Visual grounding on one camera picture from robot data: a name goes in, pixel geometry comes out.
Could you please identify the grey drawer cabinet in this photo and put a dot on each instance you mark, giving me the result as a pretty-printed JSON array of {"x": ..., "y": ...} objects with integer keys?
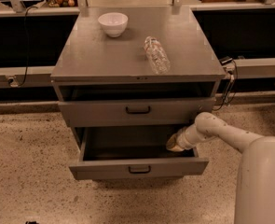
[{"x": 96, "y": 67}]

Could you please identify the wall power outlet left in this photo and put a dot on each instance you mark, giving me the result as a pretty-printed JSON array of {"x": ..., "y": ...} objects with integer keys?
[{"x": 12, "y": 82}]

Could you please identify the black power adapter right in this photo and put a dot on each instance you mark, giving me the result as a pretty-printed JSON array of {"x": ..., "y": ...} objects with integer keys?
[{"x": 225, "y": 60}]

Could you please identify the clear plastic water bottle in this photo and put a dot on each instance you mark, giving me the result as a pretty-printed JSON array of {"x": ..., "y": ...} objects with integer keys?
[{"x": 156, "y": 56}]

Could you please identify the grey top drawer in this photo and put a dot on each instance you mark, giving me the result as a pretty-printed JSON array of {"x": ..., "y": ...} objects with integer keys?
[{"x": 133, "y": 112}]

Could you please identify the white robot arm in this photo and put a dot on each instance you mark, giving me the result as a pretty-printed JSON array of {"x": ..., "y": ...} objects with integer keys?
[{"x": 255, "y": 191}]

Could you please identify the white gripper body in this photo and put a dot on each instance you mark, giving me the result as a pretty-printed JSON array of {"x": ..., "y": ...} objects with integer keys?
[{"x": 183, "y": 141}]

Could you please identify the white ceramic bowl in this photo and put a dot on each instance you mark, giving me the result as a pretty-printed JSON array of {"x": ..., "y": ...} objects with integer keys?
[{"x": 113, "y": 23}]

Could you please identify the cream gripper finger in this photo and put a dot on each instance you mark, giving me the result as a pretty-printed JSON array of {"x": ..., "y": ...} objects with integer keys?
[{"x": 172, "y": 145}]

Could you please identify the grey drawer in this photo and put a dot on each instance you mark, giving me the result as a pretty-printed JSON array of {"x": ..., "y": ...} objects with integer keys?
[
  {"x": 133, "y": 152},
  {"x": 133, "y": 112}
]

